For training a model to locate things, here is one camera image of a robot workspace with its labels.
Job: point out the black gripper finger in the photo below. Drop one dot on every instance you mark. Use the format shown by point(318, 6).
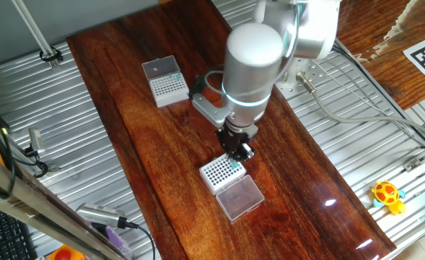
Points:
point(235, 154)
point(248, 151)

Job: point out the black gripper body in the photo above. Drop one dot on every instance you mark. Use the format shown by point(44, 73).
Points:
point(234, 136)

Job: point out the white tip rack clear lid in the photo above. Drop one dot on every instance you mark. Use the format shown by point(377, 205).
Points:
point(169, 99)
point(241, 200)

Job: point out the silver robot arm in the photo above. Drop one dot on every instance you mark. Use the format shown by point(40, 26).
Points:
point(252, 72)

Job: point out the dark red wooden board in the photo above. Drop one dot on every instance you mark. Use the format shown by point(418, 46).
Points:
point(183, 162)

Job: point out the yellow orange turtle toy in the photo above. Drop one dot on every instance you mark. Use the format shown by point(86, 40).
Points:
point(387, 195)

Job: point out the brown wooden board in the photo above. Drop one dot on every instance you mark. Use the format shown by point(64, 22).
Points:
point(363, 21)

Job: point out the silver stand rod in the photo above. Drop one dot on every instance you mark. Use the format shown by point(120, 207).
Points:
point(35, 34)

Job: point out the black keyboard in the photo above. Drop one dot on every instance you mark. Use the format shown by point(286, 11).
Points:
point(3, 238)

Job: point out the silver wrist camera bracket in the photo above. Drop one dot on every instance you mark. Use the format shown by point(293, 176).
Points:
point(212, 112)

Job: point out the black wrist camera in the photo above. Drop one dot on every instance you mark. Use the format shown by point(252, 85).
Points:
point(198, 86)

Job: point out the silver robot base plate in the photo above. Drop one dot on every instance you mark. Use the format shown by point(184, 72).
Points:
point(318, 77)

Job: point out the silver depth camera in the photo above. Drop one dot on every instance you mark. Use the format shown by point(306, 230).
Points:
point(100, 215)

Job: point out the aluminium bar with bracket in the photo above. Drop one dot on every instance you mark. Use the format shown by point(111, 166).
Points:
point(410, 165)

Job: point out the side camera mount arm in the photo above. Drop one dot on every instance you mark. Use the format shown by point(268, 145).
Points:
point(53, 168)

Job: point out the small grey side camera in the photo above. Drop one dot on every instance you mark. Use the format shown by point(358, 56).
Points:
point(36, 139)

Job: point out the aluminium frame beam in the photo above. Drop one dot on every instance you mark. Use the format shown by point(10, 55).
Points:
point(35, 211)

